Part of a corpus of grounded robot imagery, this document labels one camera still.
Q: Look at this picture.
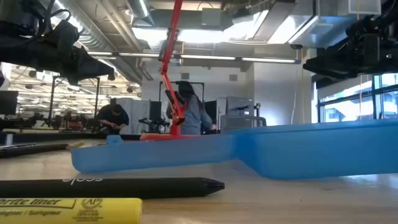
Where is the black monitor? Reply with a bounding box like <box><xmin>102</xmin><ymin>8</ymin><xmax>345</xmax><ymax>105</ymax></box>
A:
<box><xmin>0</xmin><ymin>90</ymin><xmax>19</xmax><ymax>116</ymax></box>
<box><xmin>204</xmin><ymin>100</ymin><xmax>218</xmax><ymax>122</ymax></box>

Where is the black table frame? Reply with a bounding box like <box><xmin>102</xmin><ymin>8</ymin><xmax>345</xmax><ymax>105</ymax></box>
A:
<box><xmin>0</xmin><ymin>131</ymin><xmax>141</xmax><ymax>141</ymax></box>

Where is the black window frame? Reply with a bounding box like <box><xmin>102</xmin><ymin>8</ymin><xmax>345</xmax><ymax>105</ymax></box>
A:
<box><xmin>317</xmin><ymin>73</ymin><xmax>398</xmax><ymax>124</ymax></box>

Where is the red desk lamp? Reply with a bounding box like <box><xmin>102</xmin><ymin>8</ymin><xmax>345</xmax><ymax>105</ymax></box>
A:
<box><xmin>139</xmin><ymin>0</ymin><xmax>194</xmax><ymax>141</ymax></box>

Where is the black marker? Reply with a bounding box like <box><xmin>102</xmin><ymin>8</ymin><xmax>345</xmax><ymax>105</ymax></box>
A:
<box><xmin>0</xmin><ymin>177</ymin><xmax>225</xmax><ymax>200</ymax></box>

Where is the person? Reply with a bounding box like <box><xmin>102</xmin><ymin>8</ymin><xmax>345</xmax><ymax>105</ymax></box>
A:
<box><xmin>95</xmin><ymin>104</ymin><xmax>130</xmax><ymax>135</ymax></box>
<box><xmin>165</xmin><ymin>80</ymin><xmax>217</xmax><ymax>136</ymax></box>

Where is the ceiling light strip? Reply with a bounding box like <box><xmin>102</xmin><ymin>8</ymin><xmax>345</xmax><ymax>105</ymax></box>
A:
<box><xmin>86</xmin><ymin>51</ymin><xmax>301</xmax><ymax>65</ymax></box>

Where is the silver ventilation duct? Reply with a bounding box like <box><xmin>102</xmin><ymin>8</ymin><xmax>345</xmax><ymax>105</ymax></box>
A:
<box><xmin>126</xmin><ymin>0</ymin><xmax>155</xmax><ymax>26</ymax></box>

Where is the grey partition panel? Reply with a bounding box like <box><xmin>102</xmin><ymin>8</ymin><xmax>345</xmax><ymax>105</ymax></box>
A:
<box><xmin>116</xmin><ymin>98</ymin><xmax>150</xmax><ymax>134</ymax></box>

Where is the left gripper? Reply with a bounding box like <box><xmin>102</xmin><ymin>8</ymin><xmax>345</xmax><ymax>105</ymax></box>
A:
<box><xmin>29</xmin><ymin>43</ymin><xmax>115</xmax><ymax>86</ymax></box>

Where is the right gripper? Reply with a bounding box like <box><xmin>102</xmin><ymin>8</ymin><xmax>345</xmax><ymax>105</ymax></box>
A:
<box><xmin>303</xmin><ymin>32</ymin><xmax>398</xmax><ymax>80</ymax></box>

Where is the yellow highlighter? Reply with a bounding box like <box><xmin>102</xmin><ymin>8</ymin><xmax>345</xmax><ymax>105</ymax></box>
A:
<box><xmin>0</xmin><ymin>197</ymin><xmax>143</xmax><ymax>224</ymax></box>

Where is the blue plastic supply box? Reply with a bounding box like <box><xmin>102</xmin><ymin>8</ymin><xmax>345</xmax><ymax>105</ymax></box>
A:
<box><xmin>70</xmin><ymin>119</ymin><xmax>398</xmax><ymax>180</ymax></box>

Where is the black pen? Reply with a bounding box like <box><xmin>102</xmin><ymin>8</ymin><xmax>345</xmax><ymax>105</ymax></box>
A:
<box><xmin>0</xmin><ymin>142</ymin><xmax>70</xmax><ymax>159</ymax></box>

